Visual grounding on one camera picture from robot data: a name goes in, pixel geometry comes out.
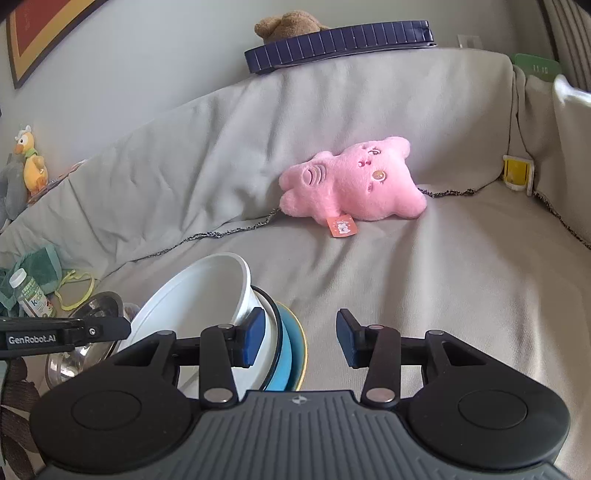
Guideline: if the stainless steel bowl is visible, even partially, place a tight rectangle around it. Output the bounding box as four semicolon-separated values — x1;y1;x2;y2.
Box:
44;290;126;391

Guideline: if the white patterned bowl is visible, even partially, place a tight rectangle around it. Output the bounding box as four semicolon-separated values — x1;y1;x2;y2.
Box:
117;251;263;391

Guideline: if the blue bowl white inside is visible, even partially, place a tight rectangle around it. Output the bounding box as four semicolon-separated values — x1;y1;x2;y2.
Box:
252;285;293;391

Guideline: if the white bowl yellow rim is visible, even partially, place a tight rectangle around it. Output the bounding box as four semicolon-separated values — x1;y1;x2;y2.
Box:
277;302;308;391

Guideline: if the kids vitamin bottle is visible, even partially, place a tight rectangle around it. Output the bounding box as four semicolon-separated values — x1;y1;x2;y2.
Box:
9;268;55;318

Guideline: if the green cloth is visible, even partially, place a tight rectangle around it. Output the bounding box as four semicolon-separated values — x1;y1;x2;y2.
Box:
0;244;62;316

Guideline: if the grey plush toy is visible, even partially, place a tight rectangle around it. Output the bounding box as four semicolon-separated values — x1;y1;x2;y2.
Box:
0;153;28;231

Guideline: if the beige sofa cover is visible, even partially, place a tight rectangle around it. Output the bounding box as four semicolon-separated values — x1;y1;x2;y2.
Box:
1;49;590;479

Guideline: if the yellow duck plush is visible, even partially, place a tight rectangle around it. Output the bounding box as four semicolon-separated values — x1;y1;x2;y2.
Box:
14;125;49;196

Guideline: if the pink plush toy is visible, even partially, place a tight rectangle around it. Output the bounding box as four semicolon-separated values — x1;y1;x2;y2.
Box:
280;136;427;238

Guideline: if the yellow white small box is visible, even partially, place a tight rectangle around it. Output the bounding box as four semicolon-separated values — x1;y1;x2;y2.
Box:
502;155;535;196

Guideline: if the navy ribbed cushion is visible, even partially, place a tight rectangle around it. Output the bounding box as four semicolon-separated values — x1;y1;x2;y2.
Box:
245;20;437;75

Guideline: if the green card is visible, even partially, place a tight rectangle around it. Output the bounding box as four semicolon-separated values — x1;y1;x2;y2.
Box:
512;53;562;82

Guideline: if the brown teddy bear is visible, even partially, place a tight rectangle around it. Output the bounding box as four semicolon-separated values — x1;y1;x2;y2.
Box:
253;10;329;44

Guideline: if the beige curtain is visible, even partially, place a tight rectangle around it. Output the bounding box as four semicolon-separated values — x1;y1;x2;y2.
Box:
542;0;590;92

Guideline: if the yellow green strap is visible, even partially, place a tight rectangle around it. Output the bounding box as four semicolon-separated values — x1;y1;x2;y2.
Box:
54;269;96;312

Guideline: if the framed wall picture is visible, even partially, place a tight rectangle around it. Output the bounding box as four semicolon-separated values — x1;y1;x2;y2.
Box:
6;0;106;89

